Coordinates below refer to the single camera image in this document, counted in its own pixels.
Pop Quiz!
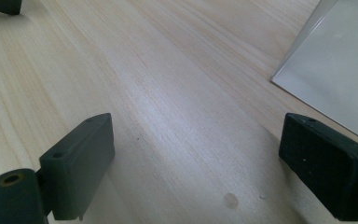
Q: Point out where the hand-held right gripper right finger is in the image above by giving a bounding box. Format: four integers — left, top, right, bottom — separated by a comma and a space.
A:
278, 112, 358, 222

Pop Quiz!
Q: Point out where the white expandable metal book rack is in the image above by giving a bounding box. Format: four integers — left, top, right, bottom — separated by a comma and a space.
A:
270, 0, 358, 147

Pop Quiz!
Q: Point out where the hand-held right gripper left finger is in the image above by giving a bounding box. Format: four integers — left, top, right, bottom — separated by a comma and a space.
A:
38, 112, 117, 222

